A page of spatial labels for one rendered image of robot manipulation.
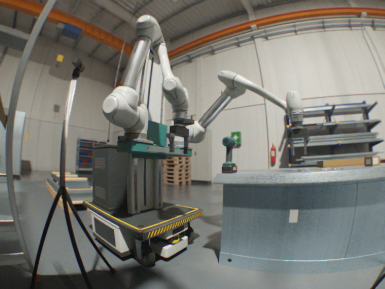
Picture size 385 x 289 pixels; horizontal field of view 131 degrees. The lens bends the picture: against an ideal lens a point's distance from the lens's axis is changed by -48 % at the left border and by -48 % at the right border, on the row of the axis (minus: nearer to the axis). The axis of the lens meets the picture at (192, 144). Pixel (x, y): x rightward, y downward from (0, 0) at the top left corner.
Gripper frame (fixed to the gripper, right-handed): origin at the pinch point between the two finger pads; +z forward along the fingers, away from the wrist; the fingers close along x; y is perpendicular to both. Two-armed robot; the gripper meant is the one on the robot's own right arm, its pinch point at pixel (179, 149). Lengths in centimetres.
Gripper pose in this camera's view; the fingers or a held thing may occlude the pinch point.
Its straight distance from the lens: 97.6
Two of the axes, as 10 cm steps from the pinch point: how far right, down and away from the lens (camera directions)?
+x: -5.4, -1.0, -8.3
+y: -8.4, 0.6, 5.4
